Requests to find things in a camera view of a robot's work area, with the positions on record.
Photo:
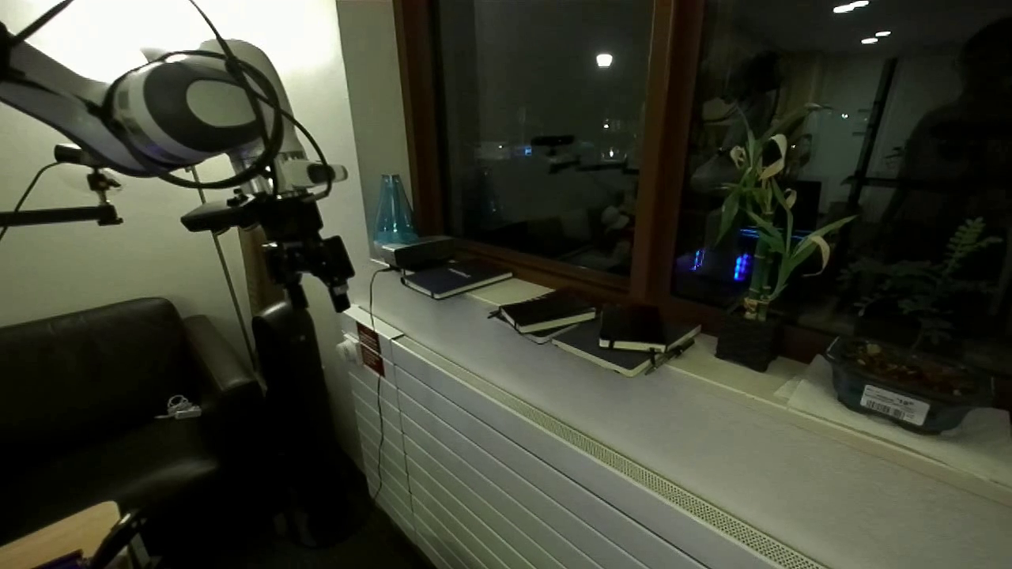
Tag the black notebook with elastic band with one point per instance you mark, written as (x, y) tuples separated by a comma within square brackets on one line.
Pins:
[(454, 277)]

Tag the red sticker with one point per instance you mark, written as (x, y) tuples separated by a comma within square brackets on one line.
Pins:
[(371, 350)]

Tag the potted plant with striped leaves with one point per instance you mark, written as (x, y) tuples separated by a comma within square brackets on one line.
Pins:
[(751, 344)]

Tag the large black book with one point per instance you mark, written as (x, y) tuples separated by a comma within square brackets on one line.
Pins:
[(605, 354)]

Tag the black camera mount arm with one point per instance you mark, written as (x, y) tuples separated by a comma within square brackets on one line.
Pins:
[(66, 213)]

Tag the white slatted radiator cover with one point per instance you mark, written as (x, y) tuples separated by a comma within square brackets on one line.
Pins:
[(496, 476)]

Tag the brown wooden window frame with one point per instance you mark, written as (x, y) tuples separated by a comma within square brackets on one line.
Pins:
[(659, 159)]

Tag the tan wooden board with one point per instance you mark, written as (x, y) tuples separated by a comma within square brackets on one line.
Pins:
[(251, 271)]

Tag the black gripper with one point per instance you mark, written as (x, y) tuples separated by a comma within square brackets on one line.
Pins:
[(306, 257)]

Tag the small white item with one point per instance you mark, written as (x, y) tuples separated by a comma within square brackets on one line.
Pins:
[(177, 410)]

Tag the blue bottle-shaped humidifier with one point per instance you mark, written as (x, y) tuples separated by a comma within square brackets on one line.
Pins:
[(394, 211)]

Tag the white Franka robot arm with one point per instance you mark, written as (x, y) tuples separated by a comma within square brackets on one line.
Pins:
[(202, 104)]

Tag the black leather sofa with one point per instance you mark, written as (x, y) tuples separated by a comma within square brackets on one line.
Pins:
[(96, 359)]

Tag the light wooden table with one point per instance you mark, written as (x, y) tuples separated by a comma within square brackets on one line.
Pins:
[(52, 537)]

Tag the beige book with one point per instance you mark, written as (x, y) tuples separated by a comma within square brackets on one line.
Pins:
[(496, 292)]

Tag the small black notebook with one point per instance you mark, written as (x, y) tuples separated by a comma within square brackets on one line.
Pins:
[(548, 312), (633, 326)]

